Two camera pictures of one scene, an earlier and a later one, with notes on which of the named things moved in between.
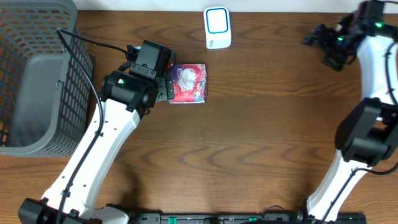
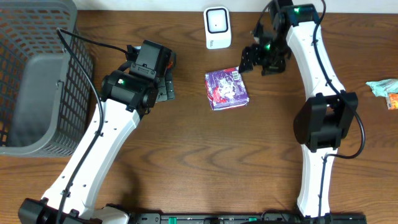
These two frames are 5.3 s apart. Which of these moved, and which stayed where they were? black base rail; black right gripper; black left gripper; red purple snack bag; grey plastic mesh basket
Moved: red purple snack bag; black right gripper
Stayed: black left gripper; grey plastic mesh basket; black base rail
